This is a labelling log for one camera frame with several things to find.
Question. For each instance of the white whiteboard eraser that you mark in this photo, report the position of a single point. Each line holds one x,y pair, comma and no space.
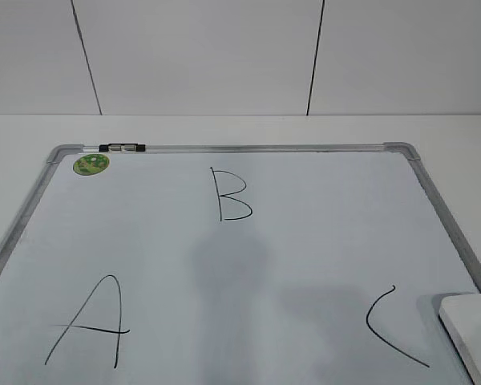
461,316

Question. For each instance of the green round magnet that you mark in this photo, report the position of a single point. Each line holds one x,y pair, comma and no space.
91,164

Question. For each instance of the white board with aluminium frame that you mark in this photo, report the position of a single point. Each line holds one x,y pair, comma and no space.
233,265

